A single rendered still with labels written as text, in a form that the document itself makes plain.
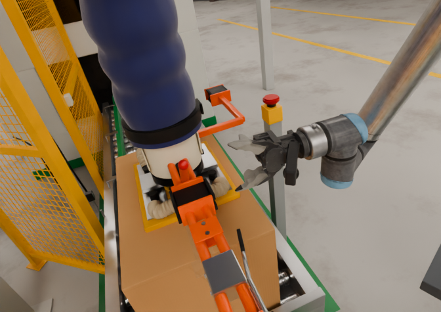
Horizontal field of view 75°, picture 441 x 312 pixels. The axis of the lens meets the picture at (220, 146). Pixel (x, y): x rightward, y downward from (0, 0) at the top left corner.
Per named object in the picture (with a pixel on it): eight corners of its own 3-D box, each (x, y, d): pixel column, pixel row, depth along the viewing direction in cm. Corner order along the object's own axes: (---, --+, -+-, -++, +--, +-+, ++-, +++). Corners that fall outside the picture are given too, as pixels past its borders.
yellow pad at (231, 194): (182, 152, 111) (179, 141, 108) (207, 144, 113) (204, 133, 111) (209, 209, 84) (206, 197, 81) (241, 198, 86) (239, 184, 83)
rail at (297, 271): (174, 102, 292) (169, 85, 282) (179, 100, 293) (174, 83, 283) (306, 323, 104) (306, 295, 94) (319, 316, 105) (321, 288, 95)
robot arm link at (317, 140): (326, 162, 74) (329, 131, 69) (309, 167, 73) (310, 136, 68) (308, 144, 81) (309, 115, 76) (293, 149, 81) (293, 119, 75)
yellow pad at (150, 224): (134, 168, 107) (130, 157, 105) (160, 159, 109) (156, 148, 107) (146, 234, 80) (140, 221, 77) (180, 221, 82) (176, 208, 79)
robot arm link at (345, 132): (369, 152, 76) (374, 119, 71) (327, 165, 74) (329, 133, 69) (346, 134, 84) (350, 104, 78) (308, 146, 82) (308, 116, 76)
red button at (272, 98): (260, 104, 124) (259, 96, 121) (274, 100, 125) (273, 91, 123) (268, 110, 118) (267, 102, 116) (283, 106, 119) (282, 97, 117)
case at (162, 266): (144, 224, 137) (115, 157, 115) (222, 196, 145) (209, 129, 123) (165, 361, 88) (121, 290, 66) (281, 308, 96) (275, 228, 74)
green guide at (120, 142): (107, 106, 271) (104, 97, 266) (118, 102, 273) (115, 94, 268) (113, 222, 141) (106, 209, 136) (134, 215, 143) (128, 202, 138)
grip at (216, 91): (206, 100, 123) (203, 89, 120) (224, 94, 125) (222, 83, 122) (212, 107, 116) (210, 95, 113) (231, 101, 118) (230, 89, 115)
